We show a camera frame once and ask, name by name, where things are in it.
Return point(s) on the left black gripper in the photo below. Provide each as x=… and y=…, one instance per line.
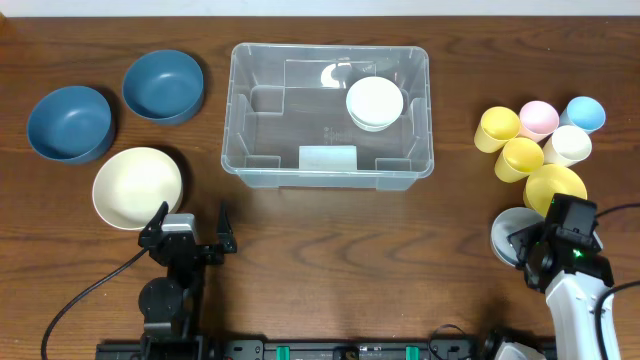
x=212, y=256

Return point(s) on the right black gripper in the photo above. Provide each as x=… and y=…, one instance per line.
x=519, y=240

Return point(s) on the light grey small bowl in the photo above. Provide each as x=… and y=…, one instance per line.
x=507, y=223

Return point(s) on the yellow small bowl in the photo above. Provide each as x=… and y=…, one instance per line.
x=548, y=180

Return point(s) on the yellow cup front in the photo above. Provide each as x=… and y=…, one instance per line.
x=519, y=158

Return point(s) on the yellow cup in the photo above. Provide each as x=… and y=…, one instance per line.
x=519, y=158
x=497, y=126

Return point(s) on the cream white cup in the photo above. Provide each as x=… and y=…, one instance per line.
x=567, y=146

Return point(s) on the pink cup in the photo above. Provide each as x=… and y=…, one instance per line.
x=538, y=119

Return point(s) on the light blue cup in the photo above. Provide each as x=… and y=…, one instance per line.
x=585, y=113

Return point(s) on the white small bowl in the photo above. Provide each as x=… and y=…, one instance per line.
x=374, y=103

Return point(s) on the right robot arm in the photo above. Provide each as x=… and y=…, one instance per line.
x=581, y=307

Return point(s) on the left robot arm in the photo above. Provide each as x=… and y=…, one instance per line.
x=171, y=304

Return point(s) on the clear plastic storage container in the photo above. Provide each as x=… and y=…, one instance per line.
x=287, y=123

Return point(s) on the cream bowl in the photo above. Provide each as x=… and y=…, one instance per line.
x=130, y=187

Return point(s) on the dark blue bowl right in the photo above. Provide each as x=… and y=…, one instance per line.
x=166, y=87

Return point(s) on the dark blue bowl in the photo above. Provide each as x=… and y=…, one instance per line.
x=72, y=125
x=166, y=87

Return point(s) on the dark blue bowl left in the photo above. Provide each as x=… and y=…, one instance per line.
x=72, y=125

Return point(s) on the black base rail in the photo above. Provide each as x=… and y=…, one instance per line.
x=295, y=350

